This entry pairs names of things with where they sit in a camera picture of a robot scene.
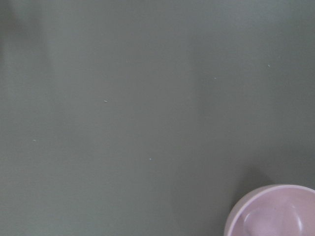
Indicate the small pink bowl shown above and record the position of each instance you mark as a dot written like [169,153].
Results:
[273,210]

